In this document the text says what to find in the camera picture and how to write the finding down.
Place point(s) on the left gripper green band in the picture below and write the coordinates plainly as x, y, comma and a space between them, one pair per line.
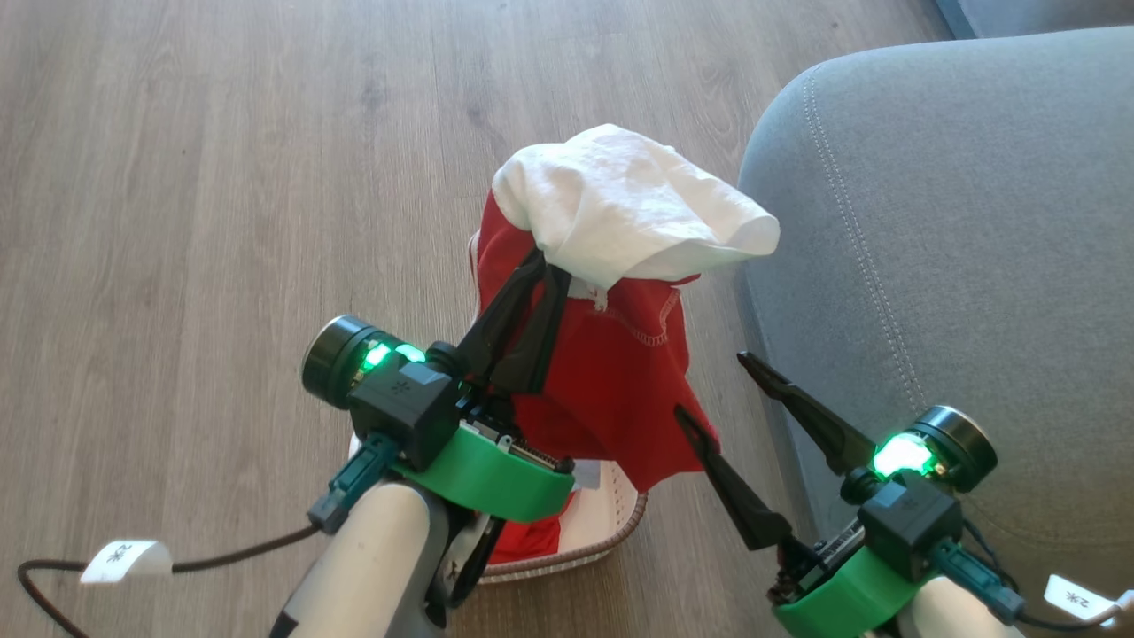
496, 483

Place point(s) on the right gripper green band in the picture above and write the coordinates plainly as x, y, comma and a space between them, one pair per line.
842, 598

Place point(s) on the red garment with stitched hem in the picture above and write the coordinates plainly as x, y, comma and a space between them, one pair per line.
611, 381

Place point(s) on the white garment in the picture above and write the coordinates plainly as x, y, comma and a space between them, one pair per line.
620, 199

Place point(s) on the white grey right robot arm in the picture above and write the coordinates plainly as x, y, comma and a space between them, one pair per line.
952, 616

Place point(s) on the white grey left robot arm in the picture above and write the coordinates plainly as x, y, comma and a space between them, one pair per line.
372, 567

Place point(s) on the white laundry basket brown rim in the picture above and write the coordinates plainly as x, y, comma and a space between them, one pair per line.
611, 514

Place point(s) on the grey fabric sofa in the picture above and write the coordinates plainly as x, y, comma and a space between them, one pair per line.
974, 239

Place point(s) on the blue grey upholstered panel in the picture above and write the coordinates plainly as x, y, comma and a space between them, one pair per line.
1036, 13

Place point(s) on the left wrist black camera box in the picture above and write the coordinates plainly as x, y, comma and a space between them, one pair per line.
403, 408

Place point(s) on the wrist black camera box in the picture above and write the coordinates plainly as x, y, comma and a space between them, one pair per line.
908, 523
403, 408

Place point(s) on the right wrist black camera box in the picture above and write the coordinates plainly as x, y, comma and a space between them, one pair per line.
908, 523

